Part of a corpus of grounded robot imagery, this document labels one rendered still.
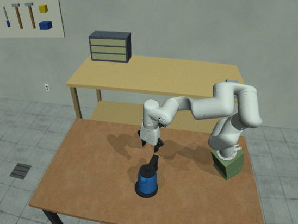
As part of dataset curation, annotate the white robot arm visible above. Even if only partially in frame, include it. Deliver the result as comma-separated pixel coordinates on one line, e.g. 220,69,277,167
142,82,262,161

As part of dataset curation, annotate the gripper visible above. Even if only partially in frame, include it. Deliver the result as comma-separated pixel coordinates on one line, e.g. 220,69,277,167
137,123,164,153

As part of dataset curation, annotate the blue electric kettle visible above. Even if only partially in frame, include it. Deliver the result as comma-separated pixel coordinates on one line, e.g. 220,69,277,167
138,155,159,195

